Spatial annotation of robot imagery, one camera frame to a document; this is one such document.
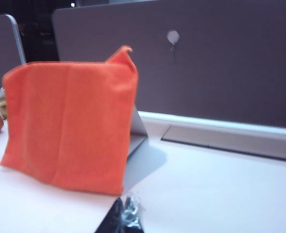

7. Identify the wide grey-brown desk partition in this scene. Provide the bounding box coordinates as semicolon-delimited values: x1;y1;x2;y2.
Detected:
51;0;286;130

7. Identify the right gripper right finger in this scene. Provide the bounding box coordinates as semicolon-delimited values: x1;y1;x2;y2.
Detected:
125;191;147;233

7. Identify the orange microfibre cloth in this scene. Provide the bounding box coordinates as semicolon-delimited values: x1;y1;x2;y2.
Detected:
0;45;140;197

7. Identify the grey desk cable tray cover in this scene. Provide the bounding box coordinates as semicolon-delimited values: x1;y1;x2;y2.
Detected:
160;125;286;164

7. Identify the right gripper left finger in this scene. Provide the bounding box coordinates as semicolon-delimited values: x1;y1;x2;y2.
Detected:
94;197;128;233

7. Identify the white hexagonal adhesive hook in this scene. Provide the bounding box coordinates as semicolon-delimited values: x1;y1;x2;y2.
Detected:
166;30;181;67

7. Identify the rectangular standing mirror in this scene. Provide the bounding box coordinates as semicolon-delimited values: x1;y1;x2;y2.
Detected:
125;106;149;156

